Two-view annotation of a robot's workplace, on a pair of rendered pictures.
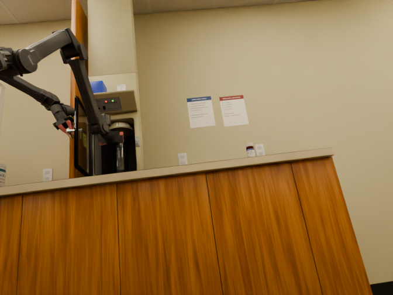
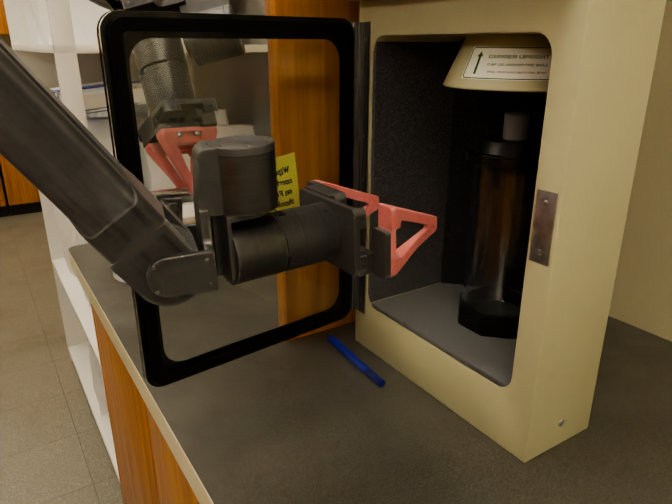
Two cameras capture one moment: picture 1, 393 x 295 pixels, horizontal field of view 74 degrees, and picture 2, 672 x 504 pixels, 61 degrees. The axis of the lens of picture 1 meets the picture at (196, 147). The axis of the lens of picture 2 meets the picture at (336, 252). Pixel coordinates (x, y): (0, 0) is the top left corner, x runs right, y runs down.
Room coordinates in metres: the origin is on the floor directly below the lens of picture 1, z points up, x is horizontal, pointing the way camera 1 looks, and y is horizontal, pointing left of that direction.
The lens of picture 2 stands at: (1.15, 0.02, 1.36)
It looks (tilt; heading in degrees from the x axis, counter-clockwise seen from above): 20 degrees down; 62
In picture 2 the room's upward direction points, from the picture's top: straight up
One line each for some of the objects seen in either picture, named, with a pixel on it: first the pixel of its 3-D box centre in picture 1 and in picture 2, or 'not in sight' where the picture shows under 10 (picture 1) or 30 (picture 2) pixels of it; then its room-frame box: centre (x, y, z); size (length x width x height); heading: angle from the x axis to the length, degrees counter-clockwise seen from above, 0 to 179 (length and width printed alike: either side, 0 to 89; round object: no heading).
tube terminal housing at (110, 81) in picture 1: (118, 132); (524, 76); (1.67, 0.52, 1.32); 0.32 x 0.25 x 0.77; 94
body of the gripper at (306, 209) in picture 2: (109, 136); (309, 234); (1.38, 0.48, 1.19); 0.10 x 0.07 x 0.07; 94
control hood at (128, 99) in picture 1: (110, 103); not in sight; (1.49, 0.51, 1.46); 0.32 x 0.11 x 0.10; 94
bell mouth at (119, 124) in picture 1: (120, 128); (525, 60); (1.65, 0.50, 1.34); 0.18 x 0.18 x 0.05
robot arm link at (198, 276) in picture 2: (101, 123); (209, 209); (1.28, 0.49, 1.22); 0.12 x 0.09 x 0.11; 171
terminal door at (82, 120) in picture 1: (82, 139); (252, 198); (1.37, 0.63, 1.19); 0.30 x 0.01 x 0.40; 11
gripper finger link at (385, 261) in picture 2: (118, 139); (390, 228); (1.45, 0.45, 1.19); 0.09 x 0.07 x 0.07; 4
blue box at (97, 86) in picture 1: (96, 91); not in sight; (1.49, 0.59, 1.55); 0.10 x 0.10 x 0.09; 4
